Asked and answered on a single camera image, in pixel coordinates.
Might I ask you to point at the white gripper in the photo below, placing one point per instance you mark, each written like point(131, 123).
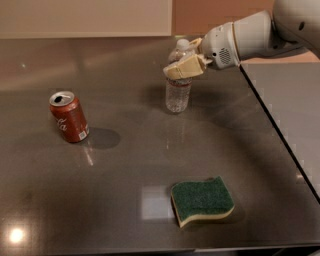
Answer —
point(218, 45)

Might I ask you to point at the clear plastic water bottle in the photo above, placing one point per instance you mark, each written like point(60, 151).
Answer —
point(177, 91)

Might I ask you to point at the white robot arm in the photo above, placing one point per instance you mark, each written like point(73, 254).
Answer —
point(291, 24)

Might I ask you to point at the grey side table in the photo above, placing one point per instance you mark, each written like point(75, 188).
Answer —
point(290, 95)

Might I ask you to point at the red soda can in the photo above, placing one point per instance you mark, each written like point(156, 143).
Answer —
point(67, 111)

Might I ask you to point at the green yellow sponge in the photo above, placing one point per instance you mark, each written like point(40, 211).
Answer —
point(201, 201)

